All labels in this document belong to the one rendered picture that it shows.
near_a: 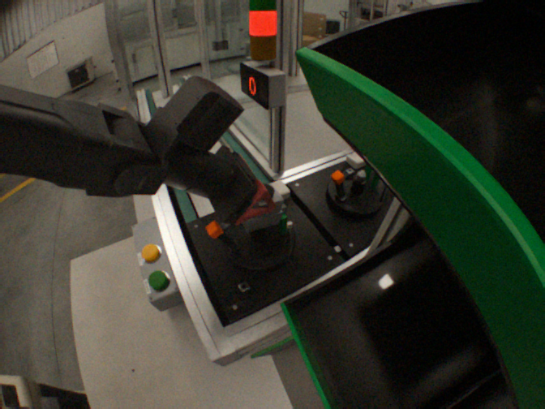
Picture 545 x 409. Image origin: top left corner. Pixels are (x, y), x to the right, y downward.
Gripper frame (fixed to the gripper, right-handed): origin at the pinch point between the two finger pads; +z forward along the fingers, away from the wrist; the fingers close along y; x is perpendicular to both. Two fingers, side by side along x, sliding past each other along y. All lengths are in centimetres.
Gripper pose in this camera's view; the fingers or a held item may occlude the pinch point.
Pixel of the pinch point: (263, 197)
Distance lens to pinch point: 40.3
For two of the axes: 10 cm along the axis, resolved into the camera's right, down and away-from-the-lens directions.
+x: -6.5, 7.1, 2.8
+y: -4.8, -6.7, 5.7
